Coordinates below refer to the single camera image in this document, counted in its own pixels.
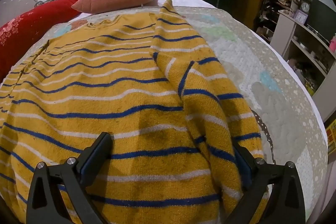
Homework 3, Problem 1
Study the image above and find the yellow striped knit sweater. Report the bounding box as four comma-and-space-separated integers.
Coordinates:
0, 0, 265, 224

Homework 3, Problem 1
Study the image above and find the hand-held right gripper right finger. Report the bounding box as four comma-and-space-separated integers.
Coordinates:
231, 141, 306, 224

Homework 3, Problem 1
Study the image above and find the red floral blanket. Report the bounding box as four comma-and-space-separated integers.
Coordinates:
0, 0, 86, 83

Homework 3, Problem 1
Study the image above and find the grey printed blanket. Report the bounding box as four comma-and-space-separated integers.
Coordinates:
8, 5, 329, 224

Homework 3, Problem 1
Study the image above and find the dark mantel clock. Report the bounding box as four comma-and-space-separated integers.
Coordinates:
299, 0, 313, 13

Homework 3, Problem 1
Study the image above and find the purple picture frame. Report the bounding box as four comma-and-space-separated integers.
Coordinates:
293, 9, 308, 25

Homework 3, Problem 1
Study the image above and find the red and yellow poster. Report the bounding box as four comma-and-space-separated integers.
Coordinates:
325, 119, 336, 154

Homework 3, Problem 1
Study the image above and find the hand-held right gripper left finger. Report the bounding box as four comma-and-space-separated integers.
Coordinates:
26, 132, 114, 224

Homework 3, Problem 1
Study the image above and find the transparent chair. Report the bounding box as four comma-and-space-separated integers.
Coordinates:
0, 0, 40, 20

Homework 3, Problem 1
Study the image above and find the white shelf unit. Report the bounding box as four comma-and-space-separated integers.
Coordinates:
269, 10, 336, 123

